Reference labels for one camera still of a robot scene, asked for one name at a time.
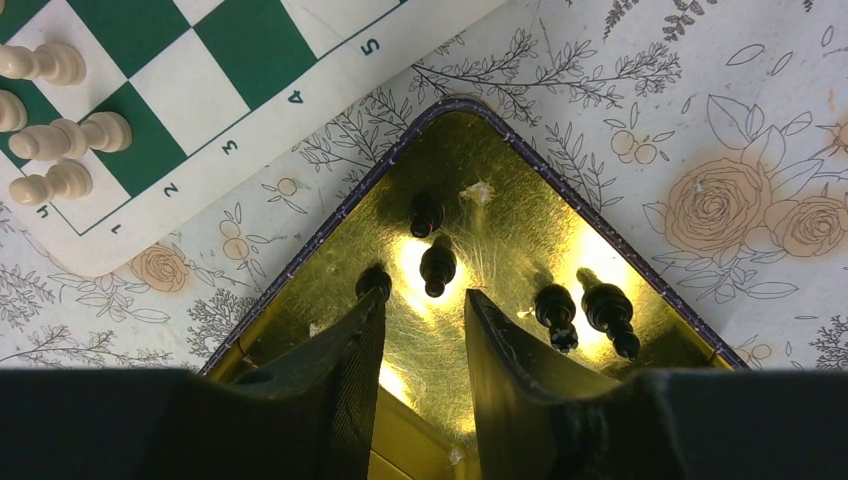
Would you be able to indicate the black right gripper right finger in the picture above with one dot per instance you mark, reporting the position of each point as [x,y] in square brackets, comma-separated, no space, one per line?
[540,415]

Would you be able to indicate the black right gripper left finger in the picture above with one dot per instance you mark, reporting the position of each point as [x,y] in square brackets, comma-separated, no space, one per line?
[308,414]

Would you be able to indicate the green white chess board mat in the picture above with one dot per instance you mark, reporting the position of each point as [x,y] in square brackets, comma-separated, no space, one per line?
[212,90]

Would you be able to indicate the black rook in tray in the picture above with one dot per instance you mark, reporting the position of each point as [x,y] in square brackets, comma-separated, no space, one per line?
[556,310]

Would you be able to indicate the black queen in tray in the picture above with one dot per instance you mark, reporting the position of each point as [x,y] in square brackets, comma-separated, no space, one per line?
[609,311]

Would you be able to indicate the black pawn tray left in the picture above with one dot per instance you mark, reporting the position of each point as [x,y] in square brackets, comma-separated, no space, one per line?
[374,277]

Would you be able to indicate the black pawn tray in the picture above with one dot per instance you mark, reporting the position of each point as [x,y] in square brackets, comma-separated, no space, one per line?
[438,267]
[374,277]

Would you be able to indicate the black pawn tray centre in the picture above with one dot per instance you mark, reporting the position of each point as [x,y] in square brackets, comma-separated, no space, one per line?
[438,267]

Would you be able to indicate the yellow metal tray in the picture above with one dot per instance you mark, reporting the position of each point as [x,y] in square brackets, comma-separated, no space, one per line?
[516,226]

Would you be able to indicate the black pawn in tray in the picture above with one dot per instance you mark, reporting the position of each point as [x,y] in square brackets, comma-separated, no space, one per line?
[425,214]

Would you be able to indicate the white pawn h-file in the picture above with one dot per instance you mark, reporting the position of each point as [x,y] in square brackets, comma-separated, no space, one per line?
[66,180]

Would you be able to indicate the floral patterned tablecloth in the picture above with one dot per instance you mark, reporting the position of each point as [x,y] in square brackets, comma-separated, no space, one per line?
[711,134]

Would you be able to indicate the white rook h-file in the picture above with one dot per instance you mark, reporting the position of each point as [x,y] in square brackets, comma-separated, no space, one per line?
[62,138]

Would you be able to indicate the white pawn g-file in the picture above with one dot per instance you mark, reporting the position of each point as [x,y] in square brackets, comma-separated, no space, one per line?
[13,114]

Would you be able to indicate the white pawn f-file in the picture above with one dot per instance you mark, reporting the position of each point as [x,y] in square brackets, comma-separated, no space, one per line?
[57,63]

